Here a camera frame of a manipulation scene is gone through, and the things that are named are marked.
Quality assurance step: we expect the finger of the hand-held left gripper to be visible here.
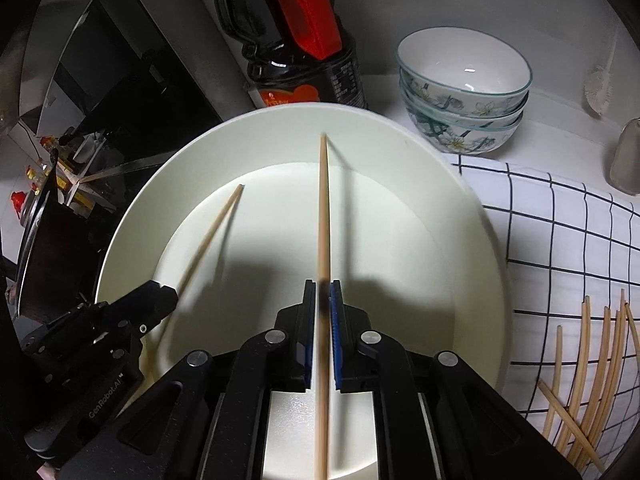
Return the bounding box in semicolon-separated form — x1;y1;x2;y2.
107;282;179;322
119;305;178;342

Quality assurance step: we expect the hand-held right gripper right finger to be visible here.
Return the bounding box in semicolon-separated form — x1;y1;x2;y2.
329;280;583;480

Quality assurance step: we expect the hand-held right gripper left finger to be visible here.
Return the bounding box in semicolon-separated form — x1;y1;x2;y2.
57;280;318;480

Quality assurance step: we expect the bamboo chopstick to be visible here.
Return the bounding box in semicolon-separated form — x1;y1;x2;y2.
142;184;246;376
314;132;332;480

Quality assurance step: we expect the white plastic basin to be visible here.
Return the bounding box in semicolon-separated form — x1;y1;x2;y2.
94;102;513;480

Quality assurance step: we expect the pile of bamboo chopsticks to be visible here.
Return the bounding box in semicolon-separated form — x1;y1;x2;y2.
537;287;640;471

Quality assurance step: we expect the black wok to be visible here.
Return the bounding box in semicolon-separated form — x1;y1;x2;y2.
15;175;96;321

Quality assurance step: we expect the seasoning rack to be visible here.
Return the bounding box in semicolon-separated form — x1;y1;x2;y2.
25;127;118;216

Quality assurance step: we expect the black range hood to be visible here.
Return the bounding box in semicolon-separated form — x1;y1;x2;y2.
20;0;256;161

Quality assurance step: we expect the white checked cloth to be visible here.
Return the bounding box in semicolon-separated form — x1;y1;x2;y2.
442;152;640;471

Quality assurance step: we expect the floral ceramic bowl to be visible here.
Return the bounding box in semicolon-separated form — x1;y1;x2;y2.
402;94;529;130
407;110;524;156
397;27;533;111

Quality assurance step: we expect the metal spatula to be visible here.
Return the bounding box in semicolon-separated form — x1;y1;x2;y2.
609;117;640;196

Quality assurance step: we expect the white dish brush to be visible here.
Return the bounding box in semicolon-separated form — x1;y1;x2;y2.
582;35;621;113

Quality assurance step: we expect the soy sauce bottle red handle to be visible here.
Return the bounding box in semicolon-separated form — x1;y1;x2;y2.
212;0;368;111

